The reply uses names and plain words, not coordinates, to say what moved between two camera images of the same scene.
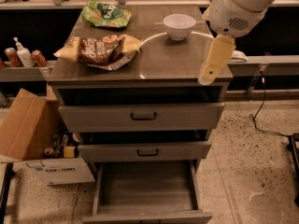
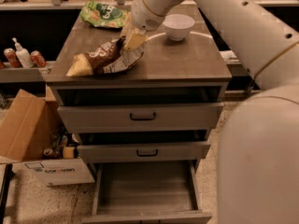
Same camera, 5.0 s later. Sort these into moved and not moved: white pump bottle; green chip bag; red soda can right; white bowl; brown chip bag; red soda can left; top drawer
Moved: brown chip bag
Not moved: top drawer; white pump bottle; red soda can left; green chip bag; white bowl; red soda can right
